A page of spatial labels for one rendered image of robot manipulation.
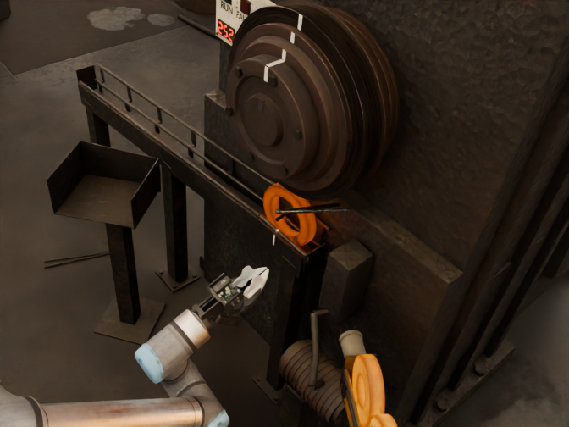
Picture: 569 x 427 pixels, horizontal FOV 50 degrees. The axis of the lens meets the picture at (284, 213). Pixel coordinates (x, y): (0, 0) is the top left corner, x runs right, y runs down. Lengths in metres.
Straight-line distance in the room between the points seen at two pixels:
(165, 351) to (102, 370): 0.86
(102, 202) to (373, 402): 1.06
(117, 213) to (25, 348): 0.71
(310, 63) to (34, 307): 1.58
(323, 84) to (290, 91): 0.07
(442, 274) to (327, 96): 0.50
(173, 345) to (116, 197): 0.68
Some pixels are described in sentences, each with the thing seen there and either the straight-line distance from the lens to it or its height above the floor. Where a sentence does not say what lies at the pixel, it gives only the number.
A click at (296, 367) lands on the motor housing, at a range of 1.67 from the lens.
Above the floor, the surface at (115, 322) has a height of 0.01.
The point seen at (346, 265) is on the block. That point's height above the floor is 0.80.
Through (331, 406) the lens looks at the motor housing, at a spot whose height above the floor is 0.51.
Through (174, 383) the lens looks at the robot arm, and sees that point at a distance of 1.55.
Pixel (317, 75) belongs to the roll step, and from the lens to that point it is 1.31.
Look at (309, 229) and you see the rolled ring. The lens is 1.64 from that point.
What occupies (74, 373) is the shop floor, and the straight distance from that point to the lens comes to 2.31.
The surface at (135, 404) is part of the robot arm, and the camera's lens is 1.34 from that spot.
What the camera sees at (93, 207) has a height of 0.60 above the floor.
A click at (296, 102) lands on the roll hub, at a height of 1.22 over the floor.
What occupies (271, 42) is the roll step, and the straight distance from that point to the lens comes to 1.38.
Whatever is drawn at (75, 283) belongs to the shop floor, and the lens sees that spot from 2.56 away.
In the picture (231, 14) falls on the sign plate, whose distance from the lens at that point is 1.77.
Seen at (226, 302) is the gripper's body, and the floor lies 0.78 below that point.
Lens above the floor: 1.91
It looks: 43 degrees down
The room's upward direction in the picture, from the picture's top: 7 degrees clockwise
